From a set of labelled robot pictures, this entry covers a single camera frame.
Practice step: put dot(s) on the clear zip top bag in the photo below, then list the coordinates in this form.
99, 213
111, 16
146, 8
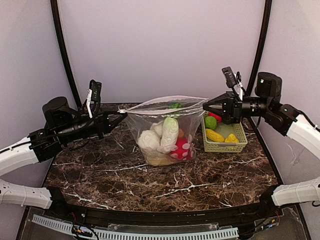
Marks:
189, 108

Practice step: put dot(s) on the grey toy mushroom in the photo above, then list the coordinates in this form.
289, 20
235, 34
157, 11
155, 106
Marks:
151, 139

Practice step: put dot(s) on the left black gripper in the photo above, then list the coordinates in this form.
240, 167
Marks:
100, 124

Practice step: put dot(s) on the white slotted cable duct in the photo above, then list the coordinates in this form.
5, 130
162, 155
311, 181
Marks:
135, 232

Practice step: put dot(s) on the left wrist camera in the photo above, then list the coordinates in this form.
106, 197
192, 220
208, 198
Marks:
93, 98

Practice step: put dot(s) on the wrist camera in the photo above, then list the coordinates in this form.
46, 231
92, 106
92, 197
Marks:
233, 81
93, 98

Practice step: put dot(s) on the left black frame post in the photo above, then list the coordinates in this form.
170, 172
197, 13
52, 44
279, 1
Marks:
63, 52

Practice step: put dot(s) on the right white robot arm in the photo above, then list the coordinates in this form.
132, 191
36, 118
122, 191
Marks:
284, 118

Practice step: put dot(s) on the right black frame post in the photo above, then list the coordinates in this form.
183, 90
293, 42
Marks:
260, 45

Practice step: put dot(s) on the toy napa cabbage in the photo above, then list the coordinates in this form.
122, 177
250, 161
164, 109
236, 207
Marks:
158, 159

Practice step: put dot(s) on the red toy pepper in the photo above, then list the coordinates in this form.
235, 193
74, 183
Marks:
184, 150

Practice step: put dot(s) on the green toy apple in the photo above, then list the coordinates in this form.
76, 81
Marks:
210, 122

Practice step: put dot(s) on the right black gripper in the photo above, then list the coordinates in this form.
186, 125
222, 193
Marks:
235, 107

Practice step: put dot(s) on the white toy radish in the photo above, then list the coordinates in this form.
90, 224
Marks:
170, 132

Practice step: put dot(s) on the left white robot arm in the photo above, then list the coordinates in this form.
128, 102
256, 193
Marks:
63, 126

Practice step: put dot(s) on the black front table rail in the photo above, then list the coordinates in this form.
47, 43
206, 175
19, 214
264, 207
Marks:
234, 216

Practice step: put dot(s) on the brown toy potato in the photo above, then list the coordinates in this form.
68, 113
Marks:
181, 134

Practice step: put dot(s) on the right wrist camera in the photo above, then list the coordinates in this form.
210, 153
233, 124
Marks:
233, 81

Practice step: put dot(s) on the black frame post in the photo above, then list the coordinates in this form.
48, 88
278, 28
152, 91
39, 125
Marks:
260, 45
63, 52

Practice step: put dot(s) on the yellow toy corn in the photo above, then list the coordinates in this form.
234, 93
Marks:
214, 136

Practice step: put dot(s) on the red toy apple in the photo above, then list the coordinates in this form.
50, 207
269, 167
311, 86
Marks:
217, 117

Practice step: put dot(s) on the green perforated plastic basket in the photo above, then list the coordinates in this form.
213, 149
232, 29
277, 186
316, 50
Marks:
224, 130

